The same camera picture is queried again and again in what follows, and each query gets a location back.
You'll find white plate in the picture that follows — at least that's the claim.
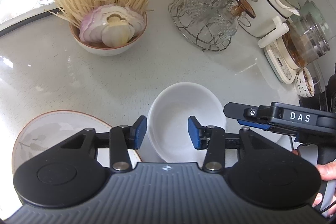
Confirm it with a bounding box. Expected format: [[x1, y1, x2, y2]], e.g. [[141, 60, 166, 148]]
[[11, 109, 142, 177]]

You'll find white ceramic bowl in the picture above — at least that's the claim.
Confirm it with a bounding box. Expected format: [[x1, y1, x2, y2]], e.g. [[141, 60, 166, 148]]
[[147, 83, 227, 166]]

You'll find patterned bowl with grains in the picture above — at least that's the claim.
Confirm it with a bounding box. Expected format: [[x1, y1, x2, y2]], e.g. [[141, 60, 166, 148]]
[[293, 67, 315, 98]]

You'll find glass health kettle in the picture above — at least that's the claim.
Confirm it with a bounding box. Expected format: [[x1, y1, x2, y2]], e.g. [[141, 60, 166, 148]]
[[264, 12, 330, 85]]

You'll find bowl with noodles and garlic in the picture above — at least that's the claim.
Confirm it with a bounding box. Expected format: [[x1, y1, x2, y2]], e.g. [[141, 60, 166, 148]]
[[54, 0, 149, 56]]

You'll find wire rack with glass cups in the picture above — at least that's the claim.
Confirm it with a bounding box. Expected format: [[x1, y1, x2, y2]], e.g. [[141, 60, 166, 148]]
[[169, 0, 256, 52]]

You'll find person's right hand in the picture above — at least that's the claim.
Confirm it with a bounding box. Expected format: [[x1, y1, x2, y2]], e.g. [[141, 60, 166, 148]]
[[291, 148, 336, 210]]

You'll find white electric cooker pot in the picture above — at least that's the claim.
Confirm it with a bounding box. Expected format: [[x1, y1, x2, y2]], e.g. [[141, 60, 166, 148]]
[[242, 0, 301, 39]]

